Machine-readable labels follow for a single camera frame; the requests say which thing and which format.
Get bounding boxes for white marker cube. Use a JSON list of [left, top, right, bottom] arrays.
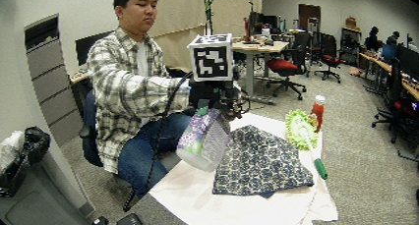
[[187, 33, 235, 83]]

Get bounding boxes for red seat office chair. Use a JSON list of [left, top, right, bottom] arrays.
[[266, 31, 313, 101]]

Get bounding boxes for green duster brush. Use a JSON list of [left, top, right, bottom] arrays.
[[285, 109, 329, 181]]

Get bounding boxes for blue patterned cloth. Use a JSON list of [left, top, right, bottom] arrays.
[[213, 125, 315, 198]]

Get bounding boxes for red bottle white cap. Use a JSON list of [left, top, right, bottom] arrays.
[[311, 94, 327, 133]]

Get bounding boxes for the person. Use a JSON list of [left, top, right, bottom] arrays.
[[86, 0, 194, 199]]

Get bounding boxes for beige partition panel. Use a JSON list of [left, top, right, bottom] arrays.
[[149, 0, 265, 72]]

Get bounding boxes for black office chair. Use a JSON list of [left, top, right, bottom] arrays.
[[314, 32, 347, 84], [371, 57, 419, 144]]

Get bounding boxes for white table cloth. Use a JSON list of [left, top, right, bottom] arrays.
[[149, 112, 339, 225]]

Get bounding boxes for brown door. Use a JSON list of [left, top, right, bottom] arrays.
[[298, 3, 322, 32]]

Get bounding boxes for blue office chair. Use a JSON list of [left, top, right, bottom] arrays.
[[79, 88, 106, 168]]

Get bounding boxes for black monitor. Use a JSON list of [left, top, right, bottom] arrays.
[[75, 30, 115, 67], [395, 44, 419, 82]]

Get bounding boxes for long wooden desk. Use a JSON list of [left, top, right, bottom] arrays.
[[358, 52, 419, 101]]

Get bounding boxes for grey filing cabinet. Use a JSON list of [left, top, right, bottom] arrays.
[[24, 13, 84, 147]]

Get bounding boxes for black bag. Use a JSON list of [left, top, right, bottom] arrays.
[[0, 126, 52, 198]]

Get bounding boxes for grey bin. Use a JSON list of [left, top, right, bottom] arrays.
[[0, 152, 96, 225]]

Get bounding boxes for white plastic bag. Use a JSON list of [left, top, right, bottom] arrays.
[[0, 130, 27, 174]]

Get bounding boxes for black glove cable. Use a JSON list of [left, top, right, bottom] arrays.
[[122, 71, 194, 213]]

